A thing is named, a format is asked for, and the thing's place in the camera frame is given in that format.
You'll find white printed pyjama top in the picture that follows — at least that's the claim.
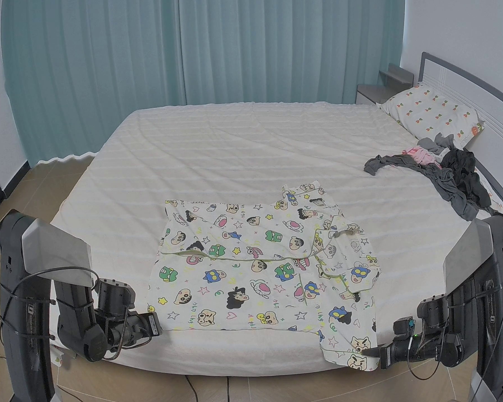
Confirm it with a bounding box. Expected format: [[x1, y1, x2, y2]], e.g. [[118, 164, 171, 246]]
[[147, 179, 381, 372]]

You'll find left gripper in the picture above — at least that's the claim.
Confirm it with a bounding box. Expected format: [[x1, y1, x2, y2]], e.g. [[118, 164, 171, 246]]
[[118, 312, 165, 347]]

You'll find light grey garment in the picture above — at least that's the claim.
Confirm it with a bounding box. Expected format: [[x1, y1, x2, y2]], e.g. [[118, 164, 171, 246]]
[[417, 133, 455, 154]]

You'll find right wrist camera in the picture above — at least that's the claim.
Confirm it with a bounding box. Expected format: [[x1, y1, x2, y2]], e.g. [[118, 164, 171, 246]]
[[393, 317, 416, 337]]

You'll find grey bedside table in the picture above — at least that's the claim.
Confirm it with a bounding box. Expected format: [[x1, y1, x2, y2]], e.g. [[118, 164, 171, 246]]
[[356, 63, 416, 106]]

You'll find bed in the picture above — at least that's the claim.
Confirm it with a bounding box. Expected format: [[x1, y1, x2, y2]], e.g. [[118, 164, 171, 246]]
[[59, 51, 503, 376]]

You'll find dark grey garment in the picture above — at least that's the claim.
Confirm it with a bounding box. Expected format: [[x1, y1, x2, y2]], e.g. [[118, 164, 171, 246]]
[[363, 154, 493, 221]]

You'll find black garment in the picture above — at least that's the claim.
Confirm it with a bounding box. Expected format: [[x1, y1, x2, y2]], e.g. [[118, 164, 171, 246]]
[[440, 148, 491, 206]]

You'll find pink garment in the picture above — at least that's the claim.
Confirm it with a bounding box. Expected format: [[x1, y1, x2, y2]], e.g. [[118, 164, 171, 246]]
[[402, 147, 443, 168]]

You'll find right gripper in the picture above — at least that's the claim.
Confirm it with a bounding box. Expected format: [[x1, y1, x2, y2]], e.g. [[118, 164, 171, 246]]
[[361, 336, 443, 370]]

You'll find blue-green curtain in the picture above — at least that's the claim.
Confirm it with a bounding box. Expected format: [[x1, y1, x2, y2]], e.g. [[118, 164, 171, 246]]
[[178, 0, 405, 106], [0, 0, 187, 168]]

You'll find white printed pillow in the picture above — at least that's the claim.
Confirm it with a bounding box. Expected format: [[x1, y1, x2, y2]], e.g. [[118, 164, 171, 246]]
[[379, 83, 485, 145]]

